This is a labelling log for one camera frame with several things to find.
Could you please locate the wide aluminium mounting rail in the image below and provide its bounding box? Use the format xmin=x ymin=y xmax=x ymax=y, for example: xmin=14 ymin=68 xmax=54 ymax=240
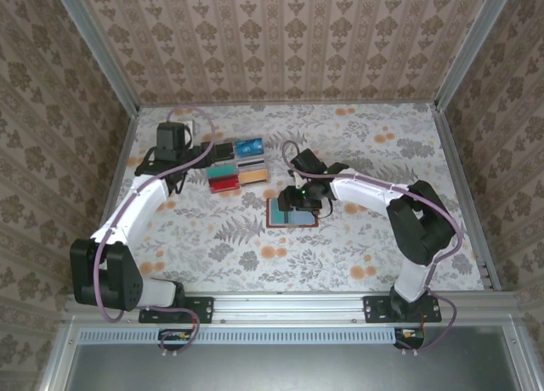
xmin=63 ymin=292 xmax=530 ymax=324

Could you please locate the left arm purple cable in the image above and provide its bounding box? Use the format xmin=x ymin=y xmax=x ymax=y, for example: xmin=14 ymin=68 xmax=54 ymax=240
xmin=93 ymin=105 xmax=214 ymax=354

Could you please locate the thin aluminium table rail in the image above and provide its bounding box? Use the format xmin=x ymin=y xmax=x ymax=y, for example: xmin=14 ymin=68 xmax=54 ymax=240
xmin=138 ymin=98 xmax=435 ymax=108

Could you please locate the floral patterned table cover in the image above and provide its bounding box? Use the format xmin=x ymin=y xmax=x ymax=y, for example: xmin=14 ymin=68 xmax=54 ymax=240
xmin=89 ymin=103 xmax=496 ymax=294

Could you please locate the aluminium table side rail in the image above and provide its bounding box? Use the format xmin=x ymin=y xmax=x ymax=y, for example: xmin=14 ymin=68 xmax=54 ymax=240
xmin=428 ymin=104 xmax=502 ymax=291
xmin=80 ymin=108 xmax=140 ymax=292

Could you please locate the grey slotted cable duct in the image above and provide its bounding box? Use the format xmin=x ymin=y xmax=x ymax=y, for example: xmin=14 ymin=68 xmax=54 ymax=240
xmin=78 ymin=326 xmax=399 ymax=345

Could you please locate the red credit card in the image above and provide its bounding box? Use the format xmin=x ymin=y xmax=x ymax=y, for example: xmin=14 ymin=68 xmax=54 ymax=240
xmin=209 ymin=176 xmax=241 ymax=195

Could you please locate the aluminium frame post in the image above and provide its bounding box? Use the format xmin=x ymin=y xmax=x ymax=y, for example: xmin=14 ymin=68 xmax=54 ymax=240
xmin=49 ymin=0 xmax=140 ymax=116
xmin=433 ymin=0 xmax=518 ymax=111

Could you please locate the tan credit card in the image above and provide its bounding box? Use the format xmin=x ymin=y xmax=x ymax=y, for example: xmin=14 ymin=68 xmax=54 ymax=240
xmin=238 ymin=169 xmax=270 ymax=186

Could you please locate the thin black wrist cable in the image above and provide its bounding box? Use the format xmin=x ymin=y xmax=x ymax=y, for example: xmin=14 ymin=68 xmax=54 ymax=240
xmin=317 ymin=194 xmax=335 ymax=220

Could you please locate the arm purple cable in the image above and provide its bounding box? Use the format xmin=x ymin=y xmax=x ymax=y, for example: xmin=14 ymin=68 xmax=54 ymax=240
xmin=93 ymin=105 xmax=214 ymax=354
xmin=281 ymin=139 xmax=464 ymax=352

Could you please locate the brown leather card holder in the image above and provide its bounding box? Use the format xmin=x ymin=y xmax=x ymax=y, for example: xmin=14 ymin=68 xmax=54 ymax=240
xmin=264 ymin=195 xmax=320 ymax=230

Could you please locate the grey metal panel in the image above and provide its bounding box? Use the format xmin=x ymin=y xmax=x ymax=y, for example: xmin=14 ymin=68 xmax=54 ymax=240
xmin=37 ymin=320 xmax=541 ymax=391

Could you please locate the black control board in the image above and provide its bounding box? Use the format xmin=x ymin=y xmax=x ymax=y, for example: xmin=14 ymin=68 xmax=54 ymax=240
xmin=394 ymin=326 xmax=427 ymax=350
xmin=157 ymin=327 xmax=193 ymax=353

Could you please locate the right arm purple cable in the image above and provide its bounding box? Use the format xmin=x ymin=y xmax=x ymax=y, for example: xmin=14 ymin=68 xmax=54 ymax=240
xmin=281 ymin=139 xmax=464 ymax=352

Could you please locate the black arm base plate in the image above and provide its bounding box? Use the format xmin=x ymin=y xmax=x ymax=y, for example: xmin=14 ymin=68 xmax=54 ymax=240
xmin=363 ymin=295 xmax=442 ymax=324
xmin=139 ymin=296 xmax=214 ymax=325

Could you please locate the white black striped card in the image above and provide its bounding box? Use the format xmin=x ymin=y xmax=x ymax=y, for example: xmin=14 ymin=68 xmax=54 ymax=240
xmin=236 ymin=158 xmax=269 ymax=171

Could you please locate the blue credit card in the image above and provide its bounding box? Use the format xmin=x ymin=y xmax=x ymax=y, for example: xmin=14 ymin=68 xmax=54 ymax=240
xmin=235 ymin=138 xmax=266 ymax=158

